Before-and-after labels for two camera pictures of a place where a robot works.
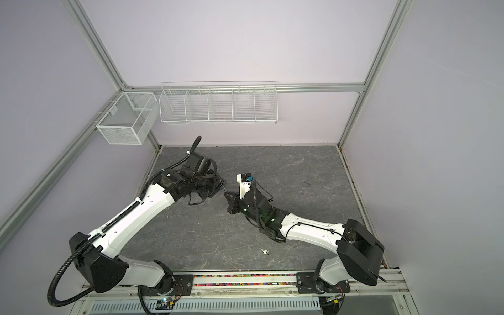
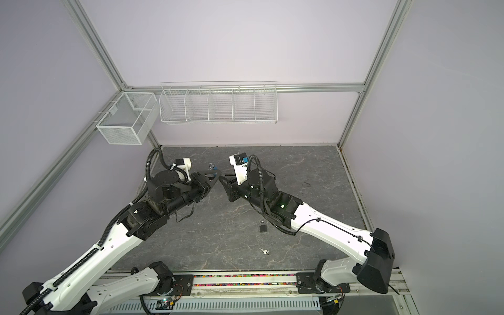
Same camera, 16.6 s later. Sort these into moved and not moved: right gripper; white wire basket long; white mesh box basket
Moved: right gripper
Not moved: white wire basket long; white mesh box basket
